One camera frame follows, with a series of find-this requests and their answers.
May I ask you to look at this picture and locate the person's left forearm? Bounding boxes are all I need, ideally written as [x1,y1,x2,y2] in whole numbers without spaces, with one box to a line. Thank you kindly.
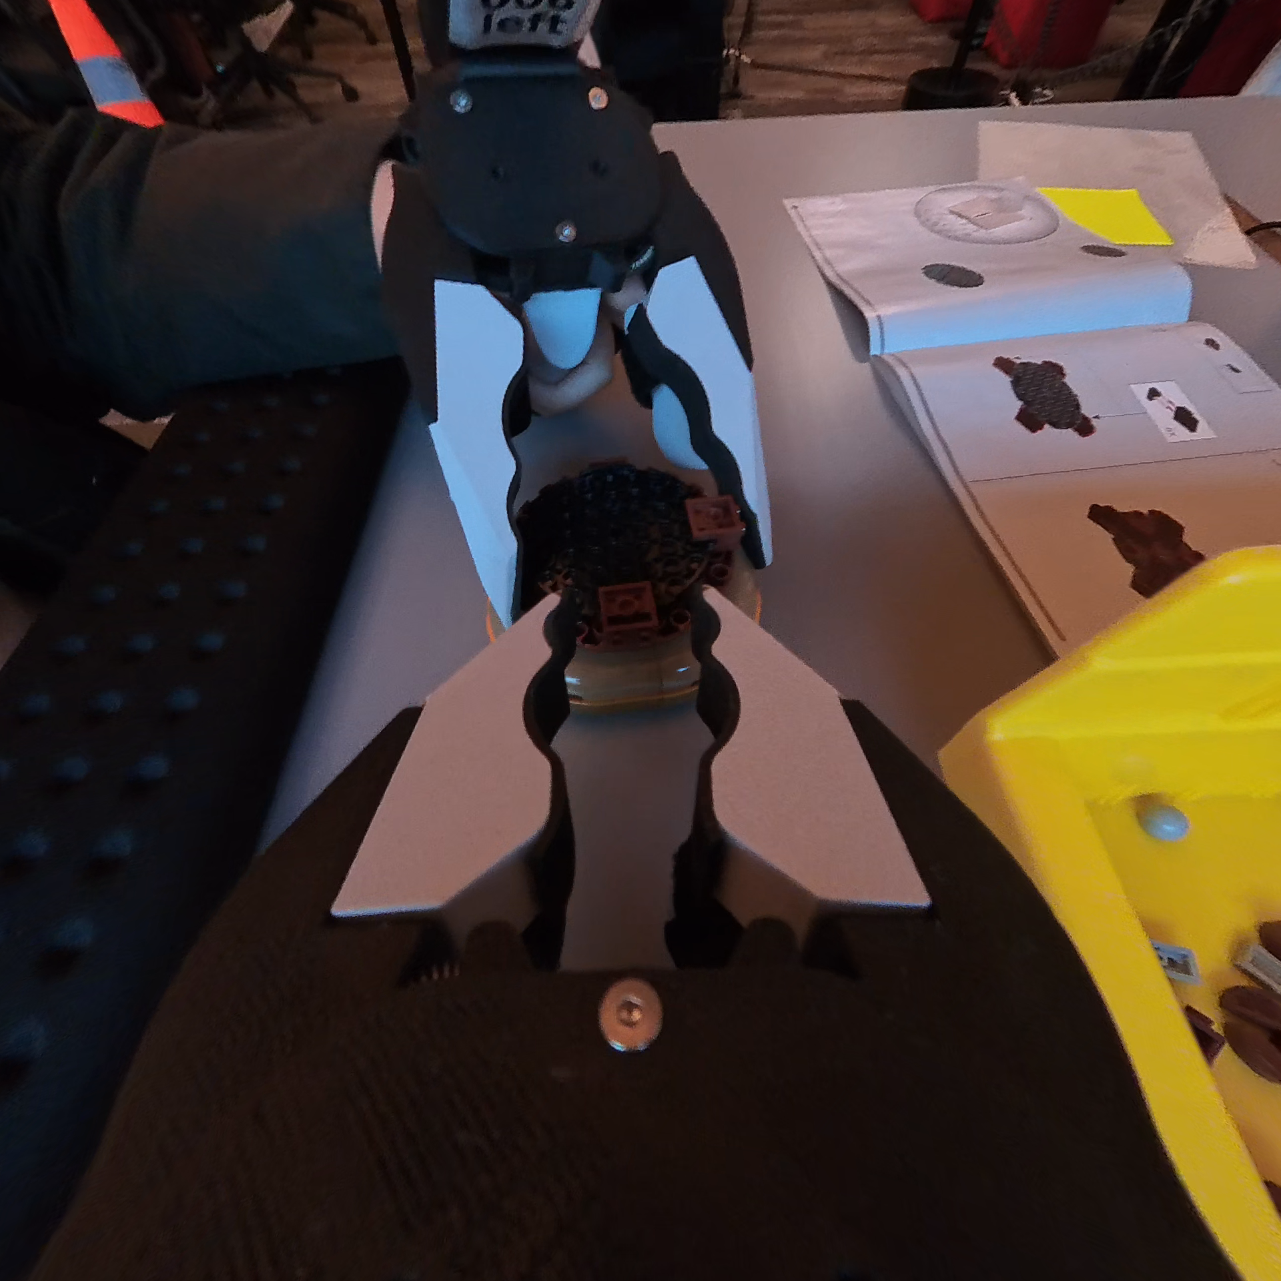
[0,101,401,417]

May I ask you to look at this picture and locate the clear plastic sheet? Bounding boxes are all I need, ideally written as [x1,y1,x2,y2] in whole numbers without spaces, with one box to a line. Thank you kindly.
[975,121,1259,270]

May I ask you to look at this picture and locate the black office chair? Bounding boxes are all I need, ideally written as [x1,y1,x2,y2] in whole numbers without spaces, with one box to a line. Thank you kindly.
[149,0,381,127]

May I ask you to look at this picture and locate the scattered loose toy bricks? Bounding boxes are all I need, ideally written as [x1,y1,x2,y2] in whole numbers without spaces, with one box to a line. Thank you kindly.
[1135,796,1281,1214]

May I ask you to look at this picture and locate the round toy brick model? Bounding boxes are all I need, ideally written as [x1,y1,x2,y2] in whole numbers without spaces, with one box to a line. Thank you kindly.
[484,461,767,717]

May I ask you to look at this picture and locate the yellow sticky note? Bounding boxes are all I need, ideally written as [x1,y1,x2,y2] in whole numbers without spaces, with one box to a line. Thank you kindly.
[1035,187,1174,249]

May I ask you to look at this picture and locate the open instruction booklet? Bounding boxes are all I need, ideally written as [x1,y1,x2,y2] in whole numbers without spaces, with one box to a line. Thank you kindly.
[783,178,1281,657]

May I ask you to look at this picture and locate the red container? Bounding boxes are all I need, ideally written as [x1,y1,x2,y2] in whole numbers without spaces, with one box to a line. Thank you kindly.
[1181,0,1281,101]
[984,0,1117,70]

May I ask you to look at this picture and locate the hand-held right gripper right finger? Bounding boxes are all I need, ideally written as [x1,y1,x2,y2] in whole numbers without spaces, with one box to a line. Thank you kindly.
[664,585,934,971]

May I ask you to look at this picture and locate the black dotted mat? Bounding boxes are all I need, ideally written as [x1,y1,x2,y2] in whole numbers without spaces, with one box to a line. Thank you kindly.
[0,361,412,1254]

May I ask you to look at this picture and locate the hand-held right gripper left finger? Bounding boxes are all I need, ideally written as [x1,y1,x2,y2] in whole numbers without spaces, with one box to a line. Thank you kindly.
[328,590,580,971]

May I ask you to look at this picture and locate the yellow plastic bin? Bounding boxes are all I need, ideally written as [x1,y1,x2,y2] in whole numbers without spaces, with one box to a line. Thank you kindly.
[938,545,1281,1281]

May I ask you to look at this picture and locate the black pole stand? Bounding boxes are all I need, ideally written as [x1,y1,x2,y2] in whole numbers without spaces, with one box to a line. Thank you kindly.
[900,0,1002,113]

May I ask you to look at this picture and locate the person's left hand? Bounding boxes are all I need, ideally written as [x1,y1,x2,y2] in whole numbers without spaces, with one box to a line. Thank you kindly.
[523,281,652,417]

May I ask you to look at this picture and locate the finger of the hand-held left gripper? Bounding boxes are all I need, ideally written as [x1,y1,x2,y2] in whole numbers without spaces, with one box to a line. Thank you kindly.
[428,278,532,628]
[620,257,774,573]

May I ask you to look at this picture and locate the orange reflective vest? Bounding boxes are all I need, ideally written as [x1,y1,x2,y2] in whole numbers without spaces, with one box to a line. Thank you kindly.
[48,0,166,130]

